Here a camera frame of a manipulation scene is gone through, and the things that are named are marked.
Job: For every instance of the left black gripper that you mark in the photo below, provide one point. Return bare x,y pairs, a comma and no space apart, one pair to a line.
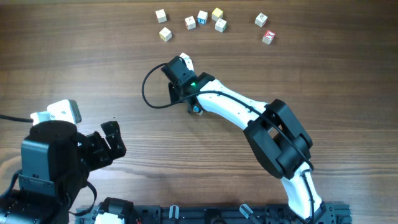
104,155

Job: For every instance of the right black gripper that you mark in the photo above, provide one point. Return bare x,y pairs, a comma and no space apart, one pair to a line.
173,91

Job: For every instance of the blue X wooden block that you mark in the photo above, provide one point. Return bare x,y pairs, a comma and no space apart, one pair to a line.
197,110

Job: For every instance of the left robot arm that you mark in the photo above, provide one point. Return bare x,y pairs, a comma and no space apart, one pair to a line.
56,163

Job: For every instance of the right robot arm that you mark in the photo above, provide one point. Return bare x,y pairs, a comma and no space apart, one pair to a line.
278,140

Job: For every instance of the wooden block red side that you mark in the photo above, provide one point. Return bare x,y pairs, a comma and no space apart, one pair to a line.
183,55

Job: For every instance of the wooden block yellow side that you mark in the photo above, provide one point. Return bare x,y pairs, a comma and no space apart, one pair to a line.
165,34

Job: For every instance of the wooden block red letter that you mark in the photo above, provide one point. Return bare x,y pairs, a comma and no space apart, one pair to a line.
190,22

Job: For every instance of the wooden block green side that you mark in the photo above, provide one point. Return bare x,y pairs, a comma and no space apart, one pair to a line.
220,25

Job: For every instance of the wooden block blue side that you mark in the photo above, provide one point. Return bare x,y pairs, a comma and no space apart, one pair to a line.
202,17

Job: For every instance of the wooden block top left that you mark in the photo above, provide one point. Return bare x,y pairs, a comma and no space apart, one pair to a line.
161,16

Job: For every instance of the yellow top wooden block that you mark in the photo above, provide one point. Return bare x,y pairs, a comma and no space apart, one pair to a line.
217,14

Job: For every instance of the red top wooden block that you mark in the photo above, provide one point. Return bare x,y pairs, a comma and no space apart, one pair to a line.
268,37

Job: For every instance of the wooden block far right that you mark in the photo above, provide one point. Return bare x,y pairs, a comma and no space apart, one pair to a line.
261,20

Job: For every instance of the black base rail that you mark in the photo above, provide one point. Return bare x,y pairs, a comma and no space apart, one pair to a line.
114,210

